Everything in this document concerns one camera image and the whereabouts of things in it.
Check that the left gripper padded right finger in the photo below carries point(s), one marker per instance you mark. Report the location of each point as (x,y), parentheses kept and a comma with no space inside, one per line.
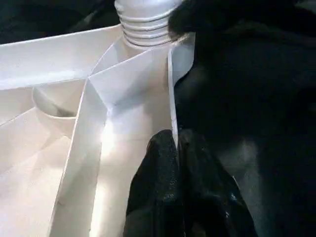
(212,207)

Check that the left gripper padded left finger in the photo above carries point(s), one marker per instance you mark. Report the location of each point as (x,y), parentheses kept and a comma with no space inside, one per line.
(158,197)

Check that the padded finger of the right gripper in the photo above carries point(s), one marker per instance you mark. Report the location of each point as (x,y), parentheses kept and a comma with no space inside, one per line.
(192,17)

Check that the white plastic table leg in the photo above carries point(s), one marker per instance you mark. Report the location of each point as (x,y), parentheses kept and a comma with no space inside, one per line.
(143,19)

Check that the white plastic table top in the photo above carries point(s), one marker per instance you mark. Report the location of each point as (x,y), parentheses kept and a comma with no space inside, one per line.
(49,59)

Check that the black plastic mat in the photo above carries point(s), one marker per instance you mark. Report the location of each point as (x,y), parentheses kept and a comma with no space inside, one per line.
(276,98)

